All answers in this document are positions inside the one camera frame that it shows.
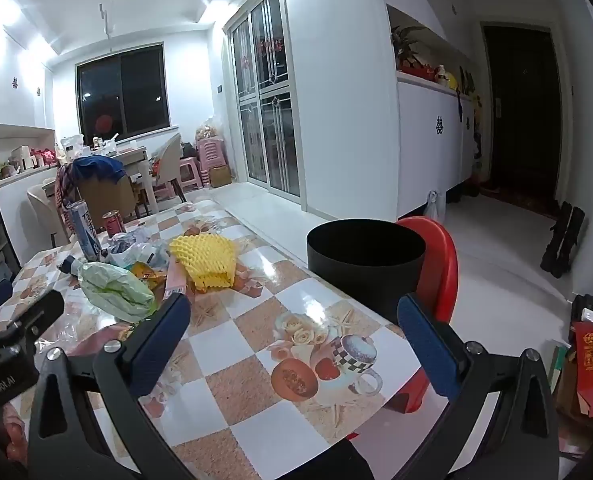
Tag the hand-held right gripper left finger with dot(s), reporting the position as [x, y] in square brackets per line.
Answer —
[159, 340]

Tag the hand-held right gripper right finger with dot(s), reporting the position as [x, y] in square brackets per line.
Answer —
[426, 350]

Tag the green plastic bag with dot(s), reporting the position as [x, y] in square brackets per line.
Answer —
[116, 287]

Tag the orange snack packet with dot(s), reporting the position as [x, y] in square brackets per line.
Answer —
[144, 272]

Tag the clear plastic bag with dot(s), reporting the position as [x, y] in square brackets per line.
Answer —
[136, 252]

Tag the yellow foam fruit net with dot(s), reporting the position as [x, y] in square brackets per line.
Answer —
[206, 260]

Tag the blue white drink can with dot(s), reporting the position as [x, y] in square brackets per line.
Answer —
[84, 230]

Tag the black trash bin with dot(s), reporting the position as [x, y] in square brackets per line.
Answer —
[366, 270]

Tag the clear plastic wrap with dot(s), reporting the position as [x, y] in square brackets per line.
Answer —
[66, 332]

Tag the pink carton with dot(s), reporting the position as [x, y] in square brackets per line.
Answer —
[176, 277]

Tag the red plastic chair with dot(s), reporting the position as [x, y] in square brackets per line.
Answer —
[439, 270]

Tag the printed checkered tablecloth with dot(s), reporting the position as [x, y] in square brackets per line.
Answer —
[256, 360]

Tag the beige dining chair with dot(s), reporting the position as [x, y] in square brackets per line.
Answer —
[169, 157]
[41, 210]

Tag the red drink can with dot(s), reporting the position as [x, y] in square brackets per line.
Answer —
[112, 222]

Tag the plaid cloth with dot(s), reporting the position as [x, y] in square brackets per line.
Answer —
[64, 185]

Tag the white plastic bag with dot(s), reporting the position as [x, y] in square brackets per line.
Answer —
[434, 206]

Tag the blue cloth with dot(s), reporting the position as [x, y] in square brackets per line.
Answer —
[99, 167]

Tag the dark shoes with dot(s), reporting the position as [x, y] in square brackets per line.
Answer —
[466, 191]

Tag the black boots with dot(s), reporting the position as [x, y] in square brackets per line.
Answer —
[564, 242]

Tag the small cardboard box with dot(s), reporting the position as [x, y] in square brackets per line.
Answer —
[221, 176]

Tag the pink plastic stool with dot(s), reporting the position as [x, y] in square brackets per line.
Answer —
[189, 167]

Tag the white dining table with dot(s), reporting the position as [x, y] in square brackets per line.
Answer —
[131, 155]

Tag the stack of pink stools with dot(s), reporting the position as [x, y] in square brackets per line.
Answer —
[211, 152]

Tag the bag of snacks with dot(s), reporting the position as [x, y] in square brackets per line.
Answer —
[209, 130]

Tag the dark window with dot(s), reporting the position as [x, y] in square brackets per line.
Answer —
[121, 90]

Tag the sliding glass door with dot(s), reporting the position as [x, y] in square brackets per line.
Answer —
[271, 110]

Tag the dark entrance door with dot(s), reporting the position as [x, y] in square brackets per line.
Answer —
[521, 110]

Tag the yellow toy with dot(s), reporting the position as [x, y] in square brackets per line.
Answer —
[449, 79]

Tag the potted plant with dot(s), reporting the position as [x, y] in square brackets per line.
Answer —
[406, 47]

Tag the white wall cabinet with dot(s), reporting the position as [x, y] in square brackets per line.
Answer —
[426, 160]

